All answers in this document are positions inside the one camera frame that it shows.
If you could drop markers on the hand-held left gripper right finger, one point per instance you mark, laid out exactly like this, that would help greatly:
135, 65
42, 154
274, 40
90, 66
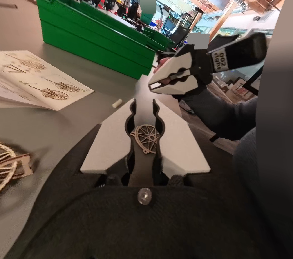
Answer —
183, 144

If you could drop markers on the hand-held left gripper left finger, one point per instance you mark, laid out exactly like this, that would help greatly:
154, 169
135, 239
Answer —
107, 144

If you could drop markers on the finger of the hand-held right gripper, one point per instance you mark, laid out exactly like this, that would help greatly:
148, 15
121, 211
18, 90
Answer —
180, 86
180, 60

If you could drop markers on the wooden spoked wheel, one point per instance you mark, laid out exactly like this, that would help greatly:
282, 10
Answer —
151, 137

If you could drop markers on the person's right forearm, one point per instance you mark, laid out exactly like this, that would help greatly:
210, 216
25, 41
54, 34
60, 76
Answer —
217, 112

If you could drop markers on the wooden bicycle model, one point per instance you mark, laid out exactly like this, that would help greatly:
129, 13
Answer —
9, 165

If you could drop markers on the person's right hand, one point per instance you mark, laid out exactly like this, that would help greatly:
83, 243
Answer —
163, 63

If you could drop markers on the shelf of boxes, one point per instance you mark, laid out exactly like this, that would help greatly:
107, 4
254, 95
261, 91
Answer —
238, 91

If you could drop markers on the small white wax stick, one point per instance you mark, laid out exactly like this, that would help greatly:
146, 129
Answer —
116, 103

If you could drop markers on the person's torso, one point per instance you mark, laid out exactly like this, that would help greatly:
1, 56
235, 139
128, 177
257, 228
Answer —
246, 172

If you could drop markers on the white instruction booklet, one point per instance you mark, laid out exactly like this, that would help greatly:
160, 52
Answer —
45, 85

